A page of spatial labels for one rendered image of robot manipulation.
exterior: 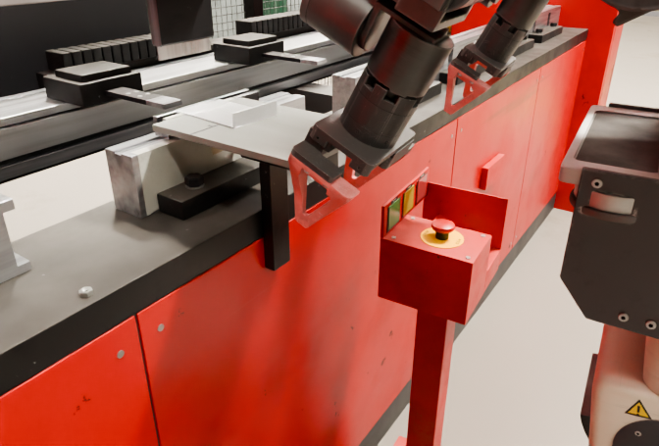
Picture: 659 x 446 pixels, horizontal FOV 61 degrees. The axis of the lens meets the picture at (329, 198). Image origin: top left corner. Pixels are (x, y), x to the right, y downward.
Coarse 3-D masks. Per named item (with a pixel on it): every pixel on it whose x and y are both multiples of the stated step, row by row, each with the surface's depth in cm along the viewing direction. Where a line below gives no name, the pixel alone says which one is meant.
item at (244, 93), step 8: (224, 96) 92; (232, 96) 93; (240, 96) 92; (248, 96) 93; (256, 96) 95; (192, 104) 87; (168, 112) 83; (176, 112) 84; (160, 120) 82; (160, 136) 82; (168, 136) 81
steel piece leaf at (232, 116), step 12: (216, 108) 84; (228, 108) 84; (240, 108) 84; (252, 108) 78; (264, 108) 79; (276, 108) 81; (204, 120) 80; (216, 120) 79; (228, 120) 79; (240, 120) 77; (252, 120) 78
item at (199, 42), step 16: (160, 0) 75; (176, 0) 77; (192, 0) 79; (208, 0) 82; (160, 16) 75; (176, 16) 78; (192, 16) 80; (208, 16) 82; (160, 32) 76; (176, 32) 78; (192, 32) 81; (208, 32) 83; (160, 48) 78; (176, 48) 80; (192, 48) 83; (208, 48) 85
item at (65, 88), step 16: (96, 64) 98; (112, 64) 98; (48, 80) 94; (64, 80) 92; (80, 80) 91; (96, 80) 92; (112, 80) 94; (128, 80) 96; (48, 96) 96; (64, 96) 93; (80, 96) 90; (96, 96) 92; (112, 96) 92; (128, 96) 90; (144, 96) 90; (160, 96) 90
